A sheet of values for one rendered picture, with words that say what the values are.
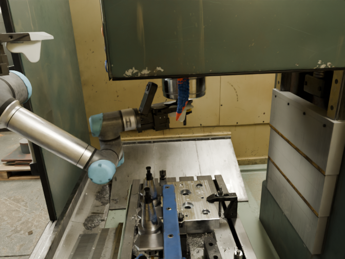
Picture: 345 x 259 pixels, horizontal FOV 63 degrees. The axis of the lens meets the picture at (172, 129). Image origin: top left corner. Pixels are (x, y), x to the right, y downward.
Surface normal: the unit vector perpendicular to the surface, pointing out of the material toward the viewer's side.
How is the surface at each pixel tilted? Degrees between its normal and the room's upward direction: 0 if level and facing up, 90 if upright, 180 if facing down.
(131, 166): 24
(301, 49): 90
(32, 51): 90
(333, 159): 90
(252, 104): 90
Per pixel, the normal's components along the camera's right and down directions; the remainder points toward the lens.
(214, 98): 0.05, 0.35
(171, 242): -0.04, -0.94
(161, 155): -0.02, -0.70
